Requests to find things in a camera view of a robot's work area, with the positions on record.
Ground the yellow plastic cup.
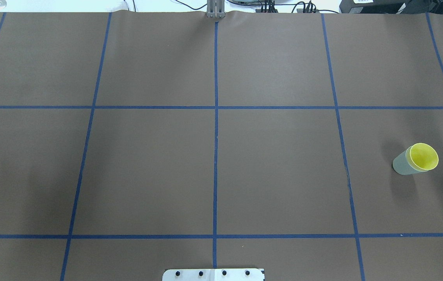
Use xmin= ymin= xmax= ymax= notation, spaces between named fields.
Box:
xmin=405 ymin=143 xmax=439 ymax=172

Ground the green plastic cup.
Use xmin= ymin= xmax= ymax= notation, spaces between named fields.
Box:
xmin=391 ymin=146 xmax=421 ymax=175

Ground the black box with label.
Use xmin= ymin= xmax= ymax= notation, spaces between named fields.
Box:
xmin=339 ymin=0 xmax=405 ymax=14

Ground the aluminium frame post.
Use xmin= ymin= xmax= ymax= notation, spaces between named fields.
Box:
xmin=206 ymin=0 xmax=226 ymax=19

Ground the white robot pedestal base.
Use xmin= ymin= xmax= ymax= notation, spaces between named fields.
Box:
xmin=162 ymin=268 xmax=265 ymax=281

